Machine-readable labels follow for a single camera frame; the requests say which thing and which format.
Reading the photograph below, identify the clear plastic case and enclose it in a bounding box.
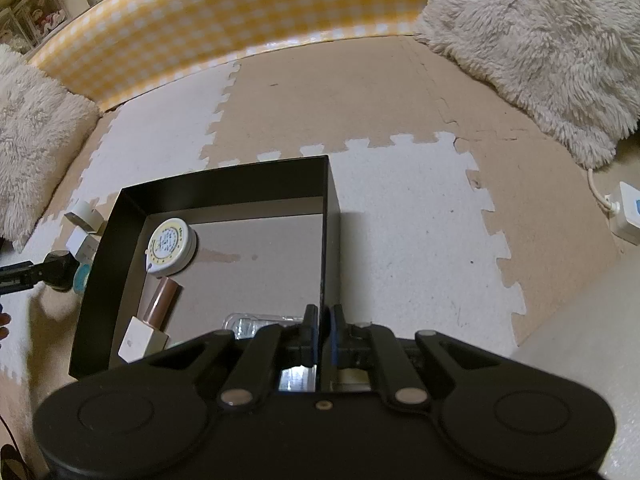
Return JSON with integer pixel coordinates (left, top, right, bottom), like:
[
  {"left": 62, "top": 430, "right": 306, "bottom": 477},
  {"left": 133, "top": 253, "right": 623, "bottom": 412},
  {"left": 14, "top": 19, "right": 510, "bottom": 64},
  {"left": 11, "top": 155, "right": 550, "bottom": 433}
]
[{"left": 222, "top": 313, "right": 303, "bottom": 339}]

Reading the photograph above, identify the black cardboard box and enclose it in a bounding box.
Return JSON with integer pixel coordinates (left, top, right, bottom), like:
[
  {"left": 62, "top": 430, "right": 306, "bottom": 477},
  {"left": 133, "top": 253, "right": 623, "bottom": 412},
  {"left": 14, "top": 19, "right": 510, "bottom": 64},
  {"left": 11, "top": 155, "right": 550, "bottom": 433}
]
[{"left": 68, "top": 156, "right": 341, "bottom": 379}]

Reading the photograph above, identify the white cube brown-cap bottle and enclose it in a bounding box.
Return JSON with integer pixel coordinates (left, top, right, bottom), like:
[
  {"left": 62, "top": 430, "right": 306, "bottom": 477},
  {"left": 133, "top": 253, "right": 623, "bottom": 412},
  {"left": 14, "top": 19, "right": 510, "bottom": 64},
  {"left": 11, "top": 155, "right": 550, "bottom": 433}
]
[{"left": 117, "top": 276, "right": 180, "bottom": 363}]

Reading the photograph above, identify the white round yellow-dial tape measure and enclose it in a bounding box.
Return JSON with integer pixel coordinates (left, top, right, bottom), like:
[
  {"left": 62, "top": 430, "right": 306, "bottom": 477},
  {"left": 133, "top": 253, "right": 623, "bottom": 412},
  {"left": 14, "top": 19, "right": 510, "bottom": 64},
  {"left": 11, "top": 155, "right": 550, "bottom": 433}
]
[{"left": 145, "top": 217, "right": 198, "bottom": 278}]

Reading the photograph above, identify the white usb wall charger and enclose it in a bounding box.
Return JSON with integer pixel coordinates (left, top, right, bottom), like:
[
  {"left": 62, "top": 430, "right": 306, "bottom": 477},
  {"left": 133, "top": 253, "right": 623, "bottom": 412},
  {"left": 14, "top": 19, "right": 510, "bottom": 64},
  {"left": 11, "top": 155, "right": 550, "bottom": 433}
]
[{"left": 65, "top": 226, "right": 99, "bottom": 264}]

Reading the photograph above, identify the black oval earbuds case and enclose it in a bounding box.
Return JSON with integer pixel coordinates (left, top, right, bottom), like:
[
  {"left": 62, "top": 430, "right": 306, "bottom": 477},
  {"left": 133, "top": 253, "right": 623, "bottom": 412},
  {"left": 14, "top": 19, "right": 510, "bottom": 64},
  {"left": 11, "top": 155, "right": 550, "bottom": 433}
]
[{"left": 42, "top": 250, "right": 79, "bottom": 292}]

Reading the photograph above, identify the teal clear tape roll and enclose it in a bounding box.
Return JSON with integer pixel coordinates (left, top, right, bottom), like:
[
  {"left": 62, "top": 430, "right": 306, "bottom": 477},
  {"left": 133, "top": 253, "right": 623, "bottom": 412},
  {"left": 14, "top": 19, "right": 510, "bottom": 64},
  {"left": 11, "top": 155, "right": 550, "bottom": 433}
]
[{"left": 73, "top": 263, "right": 91, "bottom": 297}]

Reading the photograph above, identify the white power strip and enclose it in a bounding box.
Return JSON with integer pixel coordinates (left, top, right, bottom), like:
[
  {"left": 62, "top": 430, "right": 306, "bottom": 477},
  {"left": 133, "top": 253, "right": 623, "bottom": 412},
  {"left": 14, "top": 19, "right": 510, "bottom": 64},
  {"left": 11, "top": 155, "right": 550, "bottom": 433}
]
[{"left": 587, "top": 169, "right": 640, "bottom": 246}]

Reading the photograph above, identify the left white fluffy pillow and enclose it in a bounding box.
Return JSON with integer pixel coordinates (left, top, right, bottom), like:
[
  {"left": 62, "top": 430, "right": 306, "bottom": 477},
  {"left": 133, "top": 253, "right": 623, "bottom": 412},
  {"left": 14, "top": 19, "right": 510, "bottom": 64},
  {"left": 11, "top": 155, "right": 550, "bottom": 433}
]
[{"left": 1, "top": 44, "right": 101, "bottom": 252}]

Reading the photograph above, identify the white fluffy pillow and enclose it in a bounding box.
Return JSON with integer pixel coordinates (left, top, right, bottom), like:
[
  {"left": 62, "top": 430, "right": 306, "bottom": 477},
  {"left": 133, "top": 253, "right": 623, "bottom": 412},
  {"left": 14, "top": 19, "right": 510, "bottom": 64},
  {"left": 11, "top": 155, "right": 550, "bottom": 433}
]
[
  {"left": 416, "top": 0, "right": 639, "bottom": 169},
  {"left": 1, "top": 44, "right": 101, "bottom": 252}
]

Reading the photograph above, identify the yellow gingham bed cover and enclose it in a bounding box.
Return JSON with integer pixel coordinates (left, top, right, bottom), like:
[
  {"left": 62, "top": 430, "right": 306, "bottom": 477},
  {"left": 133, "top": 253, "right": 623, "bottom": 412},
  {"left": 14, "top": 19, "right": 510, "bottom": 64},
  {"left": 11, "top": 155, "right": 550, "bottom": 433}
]
[{"left": 30, "top": 0, "right": 427, "bottom": 110}]

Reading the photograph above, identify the right white fluffy pillow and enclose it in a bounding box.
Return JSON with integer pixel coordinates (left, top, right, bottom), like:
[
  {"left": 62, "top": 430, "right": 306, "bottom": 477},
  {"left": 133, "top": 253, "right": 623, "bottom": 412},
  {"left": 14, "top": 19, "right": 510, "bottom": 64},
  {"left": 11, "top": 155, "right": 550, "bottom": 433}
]
[{"left": 416, "top": 0, "right": 639, "bottom": 169}]

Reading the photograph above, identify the clear doll display case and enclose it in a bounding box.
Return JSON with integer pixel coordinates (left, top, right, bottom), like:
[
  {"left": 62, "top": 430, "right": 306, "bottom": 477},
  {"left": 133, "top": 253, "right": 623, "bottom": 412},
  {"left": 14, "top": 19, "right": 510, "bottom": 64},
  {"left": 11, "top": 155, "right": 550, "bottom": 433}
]
[{"left": 0, "top": 0, "right": 68, "bottom": 55}]

